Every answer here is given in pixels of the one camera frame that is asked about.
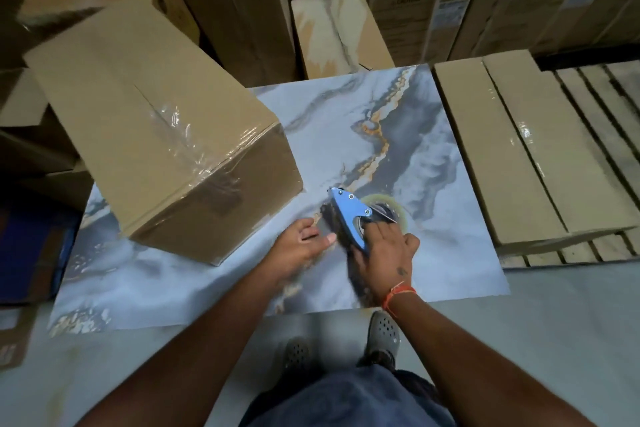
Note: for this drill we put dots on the person's left hand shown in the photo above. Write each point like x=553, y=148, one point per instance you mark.
x=295, y=254

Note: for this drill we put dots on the person's right hand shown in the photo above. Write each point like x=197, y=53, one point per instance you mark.
x=387, y=261

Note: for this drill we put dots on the blue tape dispenser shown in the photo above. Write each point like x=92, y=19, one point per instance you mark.
x=347, y=211

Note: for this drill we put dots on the large brown cardboard box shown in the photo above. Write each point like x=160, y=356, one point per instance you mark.
x=125, y=91

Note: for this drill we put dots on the person's left forearm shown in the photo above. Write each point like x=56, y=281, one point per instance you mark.
x=190, y=366

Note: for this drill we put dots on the person's right forearm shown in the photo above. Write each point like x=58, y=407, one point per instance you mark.
x=475, y=366

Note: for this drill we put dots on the person's right grey clog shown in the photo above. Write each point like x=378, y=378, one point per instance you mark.
x=382, y=334

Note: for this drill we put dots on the long flat cardboard box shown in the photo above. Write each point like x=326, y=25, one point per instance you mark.
x=500, y=151

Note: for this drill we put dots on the tall narrow cardboard box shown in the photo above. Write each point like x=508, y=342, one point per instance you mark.
x=235, y=6

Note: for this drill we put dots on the open empty cardboard box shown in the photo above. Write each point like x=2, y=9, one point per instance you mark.
x=20, y=96

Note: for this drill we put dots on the orange thread wristband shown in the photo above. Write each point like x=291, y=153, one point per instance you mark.
x=397, y=291

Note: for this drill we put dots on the blue patterned shorts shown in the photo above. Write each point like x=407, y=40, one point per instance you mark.
x=350, y=401

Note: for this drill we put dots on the beige marble pattern tile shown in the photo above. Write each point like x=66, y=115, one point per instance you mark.
x=340, y=31

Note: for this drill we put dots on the blue printed flattened carton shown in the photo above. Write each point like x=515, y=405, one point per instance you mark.
x=30, y=251

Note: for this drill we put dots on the wooden pallet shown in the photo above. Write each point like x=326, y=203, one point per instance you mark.
x=600, y=101

